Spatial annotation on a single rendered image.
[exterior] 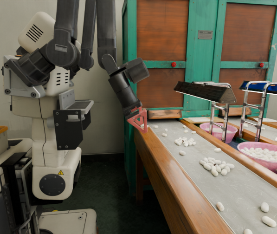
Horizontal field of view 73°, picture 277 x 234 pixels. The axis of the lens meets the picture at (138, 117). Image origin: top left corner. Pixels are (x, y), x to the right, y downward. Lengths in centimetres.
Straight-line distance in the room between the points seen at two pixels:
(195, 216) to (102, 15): 65
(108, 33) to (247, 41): 156
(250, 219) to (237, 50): 148
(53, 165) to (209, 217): 60
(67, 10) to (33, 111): 40
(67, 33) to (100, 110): 187
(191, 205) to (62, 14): 69
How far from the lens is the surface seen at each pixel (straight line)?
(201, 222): 64
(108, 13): 62
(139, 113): 57
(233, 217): 72
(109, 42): 59
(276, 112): 333
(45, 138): 86
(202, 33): 177
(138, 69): 59
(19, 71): 62
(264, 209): 78
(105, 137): 250
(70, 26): 61
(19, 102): 84
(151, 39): 162
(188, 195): 72
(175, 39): 167
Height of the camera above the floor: 118
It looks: 14 degrees down
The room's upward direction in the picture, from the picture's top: straight up
